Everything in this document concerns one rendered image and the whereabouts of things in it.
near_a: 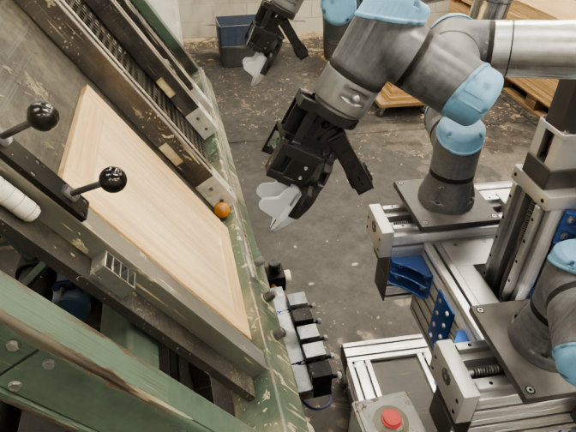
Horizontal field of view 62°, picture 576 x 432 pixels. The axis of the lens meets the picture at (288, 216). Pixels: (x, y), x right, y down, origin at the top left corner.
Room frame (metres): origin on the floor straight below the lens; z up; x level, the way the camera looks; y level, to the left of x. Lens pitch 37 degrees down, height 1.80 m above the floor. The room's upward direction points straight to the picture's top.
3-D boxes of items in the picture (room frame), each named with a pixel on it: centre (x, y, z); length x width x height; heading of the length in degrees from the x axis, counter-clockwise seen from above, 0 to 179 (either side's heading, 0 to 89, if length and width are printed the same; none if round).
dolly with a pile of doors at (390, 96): (4.12, -0.98, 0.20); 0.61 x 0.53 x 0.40; 9
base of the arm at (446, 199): (1.10, -0.44, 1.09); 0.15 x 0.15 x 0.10
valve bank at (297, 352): (0.92, -0.03, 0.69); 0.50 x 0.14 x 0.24; 13
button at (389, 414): (0.50, -0.20, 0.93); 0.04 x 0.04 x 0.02
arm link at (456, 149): (1.11, -0.44, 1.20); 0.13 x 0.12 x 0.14; 175
